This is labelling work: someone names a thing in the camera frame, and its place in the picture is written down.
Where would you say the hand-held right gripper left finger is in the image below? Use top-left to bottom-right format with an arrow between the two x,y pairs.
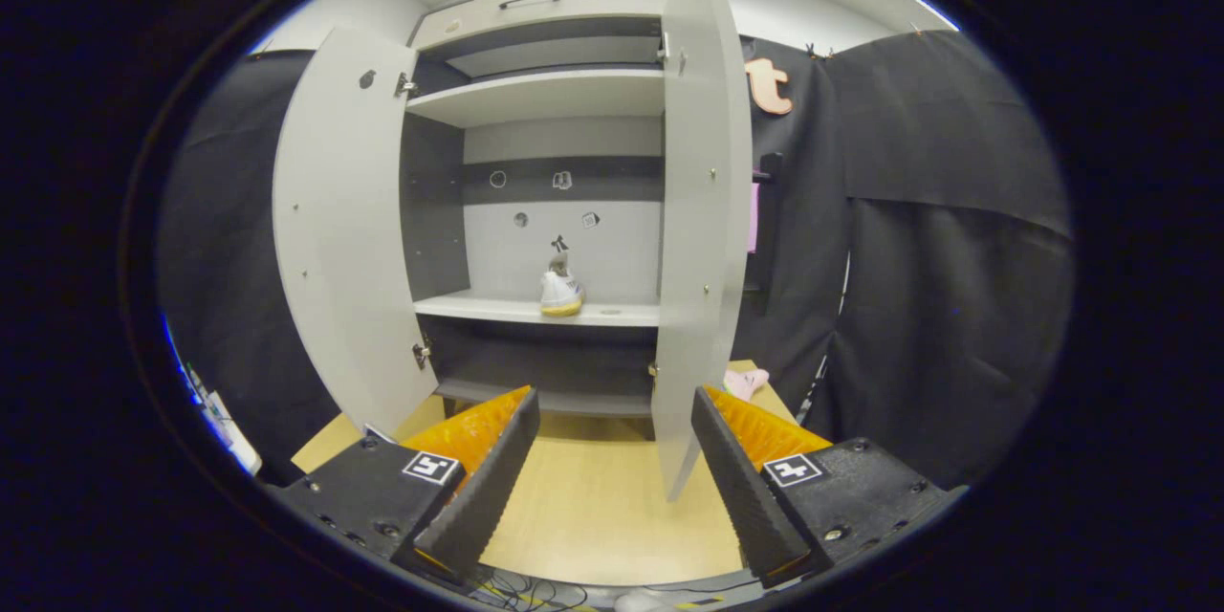
273,386 -> 541,582

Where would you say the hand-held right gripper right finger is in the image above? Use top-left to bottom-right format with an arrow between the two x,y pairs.
690,386 -> 967,589

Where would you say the white shoe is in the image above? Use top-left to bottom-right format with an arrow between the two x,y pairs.
538,252 -> 586,318

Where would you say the grey cabinet door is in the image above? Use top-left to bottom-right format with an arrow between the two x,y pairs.
273,27 -> 441,437
650,0 -> 756,504

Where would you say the white cabinet shelf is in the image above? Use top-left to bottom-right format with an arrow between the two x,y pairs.
405,69 -> 667,129
413,289 -> 661,328

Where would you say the grey cabinet drawer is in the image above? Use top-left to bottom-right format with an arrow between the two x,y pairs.
411,0 -> 670,50

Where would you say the pink plush toy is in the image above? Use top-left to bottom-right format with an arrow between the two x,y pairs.
724,368 -> 771,403

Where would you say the white printed board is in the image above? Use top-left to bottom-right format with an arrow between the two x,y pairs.
182,363 -> 264,477

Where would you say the black backdrop cloth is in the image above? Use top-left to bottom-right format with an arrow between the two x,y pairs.
158,27 -> 1074,489

